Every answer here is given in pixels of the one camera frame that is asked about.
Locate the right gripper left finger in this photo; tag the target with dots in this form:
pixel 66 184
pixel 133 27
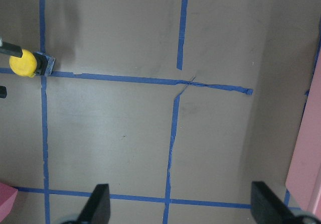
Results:
pixel 97 207

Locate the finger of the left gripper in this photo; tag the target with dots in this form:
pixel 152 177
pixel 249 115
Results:
pixel 10 49
pixel 3 92

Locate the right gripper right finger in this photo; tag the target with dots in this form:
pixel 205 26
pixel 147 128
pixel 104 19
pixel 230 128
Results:
pixel 267 208

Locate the yellow button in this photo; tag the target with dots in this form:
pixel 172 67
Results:
pixel 32 64

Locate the pink cube near arm base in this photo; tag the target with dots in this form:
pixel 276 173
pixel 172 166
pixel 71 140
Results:
pixel 8 196

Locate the pink plastic bin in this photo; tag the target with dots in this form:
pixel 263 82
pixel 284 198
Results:
pixel 303 179

